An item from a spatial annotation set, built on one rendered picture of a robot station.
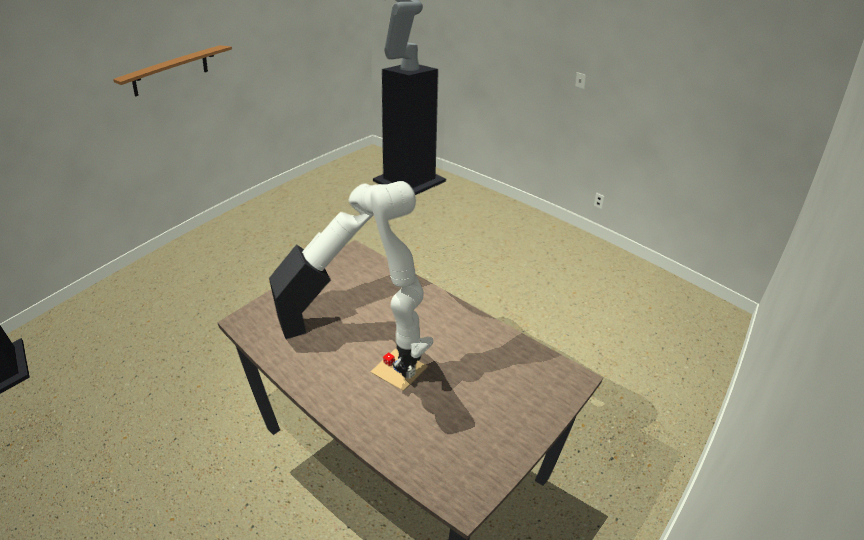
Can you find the pale yellow flat mat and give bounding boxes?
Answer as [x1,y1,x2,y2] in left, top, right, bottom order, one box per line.
[371,349,428,391]

